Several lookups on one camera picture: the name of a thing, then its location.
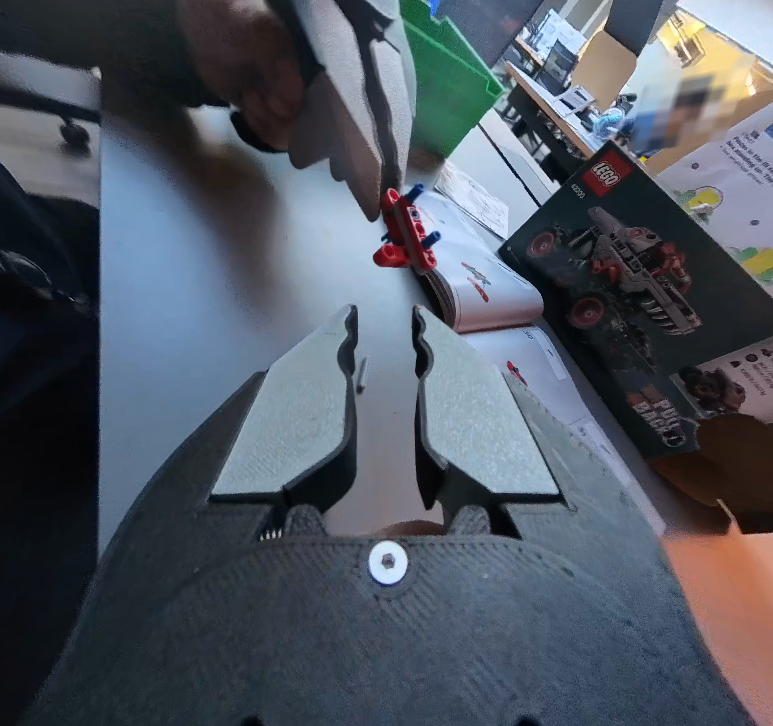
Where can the green plastic bin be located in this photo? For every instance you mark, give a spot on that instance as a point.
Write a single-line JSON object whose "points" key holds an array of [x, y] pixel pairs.
{"points": [[447, 74]]}

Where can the black lego set box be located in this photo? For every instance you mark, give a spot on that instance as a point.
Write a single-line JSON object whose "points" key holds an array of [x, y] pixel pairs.
{"points": [[634, 291]]}

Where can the person's left forearm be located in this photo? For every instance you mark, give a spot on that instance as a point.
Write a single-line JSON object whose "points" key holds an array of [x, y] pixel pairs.
{"points": [[90, 7]]}

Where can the person's dark clothing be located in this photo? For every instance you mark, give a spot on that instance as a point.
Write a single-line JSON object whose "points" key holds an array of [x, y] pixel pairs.
{"points": [[42, 436]]}

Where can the wooden desk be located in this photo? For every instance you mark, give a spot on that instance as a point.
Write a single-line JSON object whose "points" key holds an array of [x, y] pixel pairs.
{"points": [[549, 110]]}

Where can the small grey lego axle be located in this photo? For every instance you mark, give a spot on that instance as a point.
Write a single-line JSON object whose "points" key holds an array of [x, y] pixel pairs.
{"points": [[362, 374]]}

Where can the open instruction booklet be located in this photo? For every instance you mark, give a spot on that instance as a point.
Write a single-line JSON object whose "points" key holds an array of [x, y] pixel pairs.
{"points": [[483, 297]]}

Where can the white printed board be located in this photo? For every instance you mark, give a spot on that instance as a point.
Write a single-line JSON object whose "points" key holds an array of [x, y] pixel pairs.
{"points": [[724, 195]]}

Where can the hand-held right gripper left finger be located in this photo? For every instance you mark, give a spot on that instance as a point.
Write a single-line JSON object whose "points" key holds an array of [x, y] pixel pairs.
{"points": [[290, 418]]}

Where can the red lego assembly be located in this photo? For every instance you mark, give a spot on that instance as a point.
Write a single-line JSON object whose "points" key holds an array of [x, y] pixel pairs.
{"points": [[406, 231]]}

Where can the black office chair base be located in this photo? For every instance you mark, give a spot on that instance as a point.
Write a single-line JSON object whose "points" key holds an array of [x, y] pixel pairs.
{"points": [[72, 128]]}

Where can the person's left hand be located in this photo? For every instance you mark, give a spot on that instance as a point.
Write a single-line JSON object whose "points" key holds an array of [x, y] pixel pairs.
{"points": [[247, 56]]}

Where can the printed paper sheet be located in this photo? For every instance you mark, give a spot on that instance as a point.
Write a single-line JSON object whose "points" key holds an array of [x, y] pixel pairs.
{"points": [[477, 201]]}

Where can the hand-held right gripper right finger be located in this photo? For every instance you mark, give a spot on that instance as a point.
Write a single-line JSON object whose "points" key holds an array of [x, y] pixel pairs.
{"points": [[477, 418]]}

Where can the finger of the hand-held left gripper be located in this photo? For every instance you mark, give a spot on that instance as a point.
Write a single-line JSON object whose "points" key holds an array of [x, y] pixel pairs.
{"points": [[400, 92], [344, 134]]}

